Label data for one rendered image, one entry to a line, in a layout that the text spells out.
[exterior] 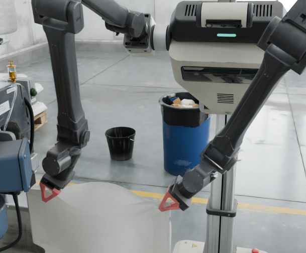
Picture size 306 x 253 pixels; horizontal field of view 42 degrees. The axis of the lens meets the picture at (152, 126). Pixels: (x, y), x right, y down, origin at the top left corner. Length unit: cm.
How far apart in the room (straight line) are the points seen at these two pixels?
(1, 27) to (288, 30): 59
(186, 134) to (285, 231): 108
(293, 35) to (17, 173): 62
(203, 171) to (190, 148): 238
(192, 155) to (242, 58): 217
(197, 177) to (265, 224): 201
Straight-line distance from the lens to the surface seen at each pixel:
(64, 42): 95
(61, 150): 112
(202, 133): 339
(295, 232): 297
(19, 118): 136
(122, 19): 120
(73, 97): 106
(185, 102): 357
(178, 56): 136
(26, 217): 183
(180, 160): 345
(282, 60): 86
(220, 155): 106
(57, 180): 122
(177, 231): 284
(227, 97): 150
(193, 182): 102
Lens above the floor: 164
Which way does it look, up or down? 21 degrees down
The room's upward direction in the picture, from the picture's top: 1 degrees counter-clockwise
